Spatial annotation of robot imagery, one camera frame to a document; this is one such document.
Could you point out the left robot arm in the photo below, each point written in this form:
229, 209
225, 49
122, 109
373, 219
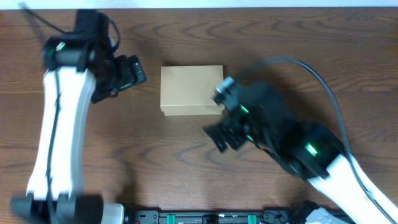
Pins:
80, 70

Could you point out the cardboard box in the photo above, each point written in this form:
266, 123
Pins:
188, 90

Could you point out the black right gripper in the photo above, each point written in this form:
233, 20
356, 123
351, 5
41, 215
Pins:
229, 128

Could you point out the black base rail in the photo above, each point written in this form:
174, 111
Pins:
208, 217

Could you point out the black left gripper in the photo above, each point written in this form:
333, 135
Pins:
130, 70

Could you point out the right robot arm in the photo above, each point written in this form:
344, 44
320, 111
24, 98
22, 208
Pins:
306, 149

